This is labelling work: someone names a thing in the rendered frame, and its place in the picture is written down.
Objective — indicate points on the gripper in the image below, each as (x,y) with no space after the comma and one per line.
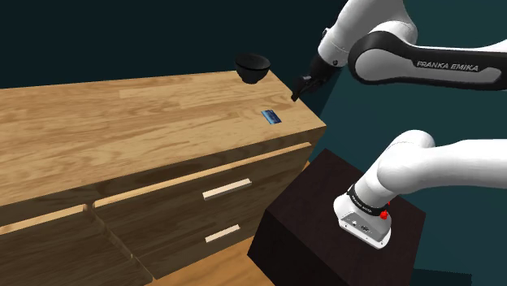
(320,71)

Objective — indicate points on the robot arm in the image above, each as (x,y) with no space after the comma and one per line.
(416,166)

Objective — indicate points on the blue card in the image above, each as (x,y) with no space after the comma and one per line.
(271,117)

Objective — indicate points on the black bowl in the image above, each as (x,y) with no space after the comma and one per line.
(252,68)

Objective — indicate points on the dark robot stand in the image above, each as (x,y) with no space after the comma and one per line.
(301,221)

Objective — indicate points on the wooden chest of drawers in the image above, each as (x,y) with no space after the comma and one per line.
(119,130)

